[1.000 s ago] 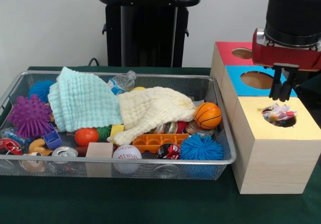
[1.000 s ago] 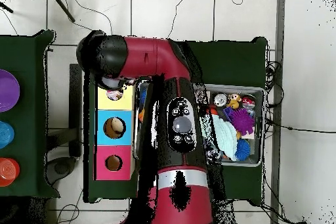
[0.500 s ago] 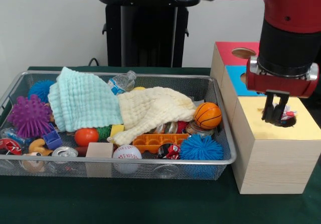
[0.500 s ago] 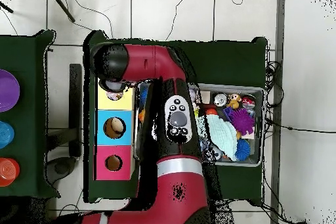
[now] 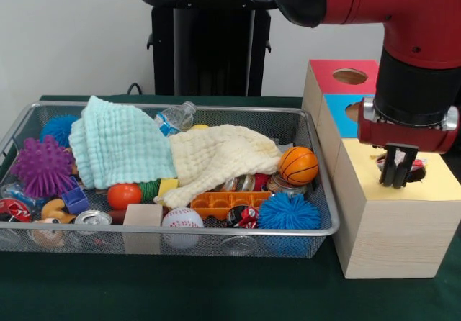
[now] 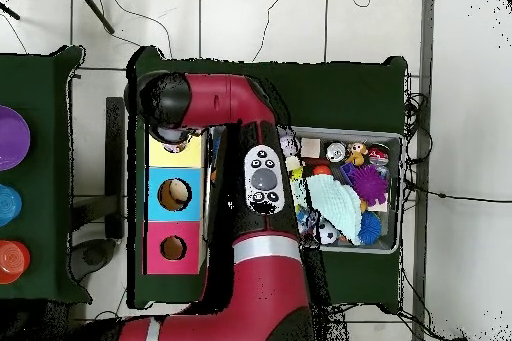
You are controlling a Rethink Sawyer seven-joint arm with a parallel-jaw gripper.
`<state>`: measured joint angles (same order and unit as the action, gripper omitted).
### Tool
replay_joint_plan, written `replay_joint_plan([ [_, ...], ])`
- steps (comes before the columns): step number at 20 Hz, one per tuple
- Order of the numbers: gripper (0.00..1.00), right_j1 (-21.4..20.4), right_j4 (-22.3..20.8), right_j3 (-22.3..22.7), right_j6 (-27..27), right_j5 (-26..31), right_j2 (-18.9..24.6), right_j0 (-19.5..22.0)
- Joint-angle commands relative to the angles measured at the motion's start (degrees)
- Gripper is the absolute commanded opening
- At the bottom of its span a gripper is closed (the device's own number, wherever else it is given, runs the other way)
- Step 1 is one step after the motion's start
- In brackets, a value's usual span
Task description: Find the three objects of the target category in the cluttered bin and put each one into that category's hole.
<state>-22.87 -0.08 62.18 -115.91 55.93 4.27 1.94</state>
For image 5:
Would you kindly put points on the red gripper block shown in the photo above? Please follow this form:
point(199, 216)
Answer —
point(407, 137)

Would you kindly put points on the polka-dot paper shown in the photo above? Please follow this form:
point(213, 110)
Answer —
point(417, 164)

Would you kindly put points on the wooden three-hole sorting box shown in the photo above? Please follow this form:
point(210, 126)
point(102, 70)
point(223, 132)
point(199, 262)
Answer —
point(389, 234)

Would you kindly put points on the dark green tablecloth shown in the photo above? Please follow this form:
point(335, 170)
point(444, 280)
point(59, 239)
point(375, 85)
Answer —
point(216, 292)

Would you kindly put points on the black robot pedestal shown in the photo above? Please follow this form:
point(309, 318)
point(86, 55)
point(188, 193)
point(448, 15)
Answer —
point(216, 47)

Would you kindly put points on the plain wooden block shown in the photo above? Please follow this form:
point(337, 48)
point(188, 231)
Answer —
point(142, 216)

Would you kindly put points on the orange toy basketball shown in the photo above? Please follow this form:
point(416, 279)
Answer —
point(299, 164)

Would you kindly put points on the cream cloth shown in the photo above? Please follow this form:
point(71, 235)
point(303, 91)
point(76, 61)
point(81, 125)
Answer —
point(216, 155)

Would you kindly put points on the blue fuzzy ball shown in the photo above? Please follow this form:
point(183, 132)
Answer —
point(290, 211)
point(57, 128)

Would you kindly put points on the white toy baseball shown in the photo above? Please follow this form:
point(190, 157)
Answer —
point(183, 218)

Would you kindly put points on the mint green cloth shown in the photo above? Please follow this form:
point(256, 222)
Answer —
point(115, 144)

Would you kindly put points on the silver mesh bin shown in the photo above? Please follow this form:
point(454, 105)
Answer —
point(90, 247)

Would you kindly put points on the orange-red ball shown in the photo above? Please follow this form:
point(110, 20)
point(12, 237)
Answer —
point(124, 195)

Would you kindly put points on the purple spiky ball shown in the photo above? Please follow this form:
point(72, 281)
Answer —
point(43, 166)

